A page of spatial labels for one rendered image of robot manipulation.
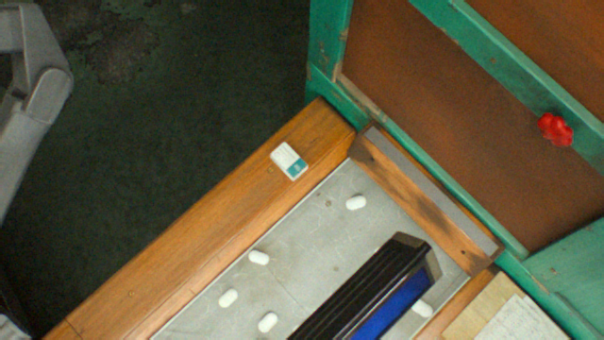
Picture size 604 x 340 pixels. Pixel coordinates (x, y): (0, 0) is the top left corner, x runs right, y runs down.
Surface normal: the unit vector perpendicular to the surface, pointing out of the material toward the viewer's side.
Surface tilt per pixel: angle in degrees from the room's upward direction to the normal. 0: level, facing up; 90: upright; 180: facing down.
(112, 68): 0
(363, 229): 0
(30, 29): 48
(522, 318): 0
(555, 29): 90
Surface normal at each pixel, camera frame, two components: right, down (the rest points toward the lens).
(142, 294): 0.03, -0.31
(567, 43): -0.72, 0.65
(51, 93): 0.59, 0.24
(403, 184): -0.66, 0.47
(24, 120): 0.43, 0.44
